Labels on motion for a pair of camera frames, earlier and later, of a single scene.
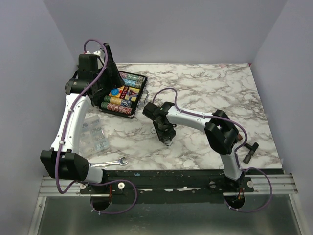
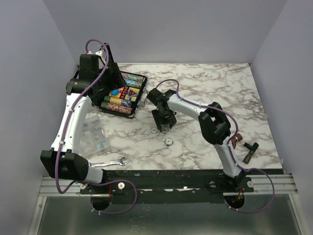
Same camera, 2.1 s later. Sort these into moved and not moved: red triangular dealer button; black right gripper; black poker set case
Moved: black right gripper
Not moved: black poker set case; red triangular dealer button
